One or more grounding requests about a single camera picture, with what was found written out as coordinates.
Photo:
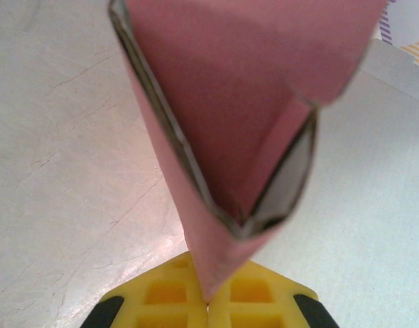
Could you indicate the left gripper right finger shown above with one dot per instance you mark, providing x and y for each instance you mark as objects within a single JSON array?
[{"x": 257, "y": 297}]

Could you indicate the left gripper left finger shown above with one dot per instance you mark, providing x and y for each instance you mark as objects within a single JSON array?
[{"x": 161, "y": 297}]

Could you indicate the pink white paper box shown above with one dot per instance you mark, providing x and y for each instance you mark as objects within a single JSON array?
[{"x": 229, "y": 102}]

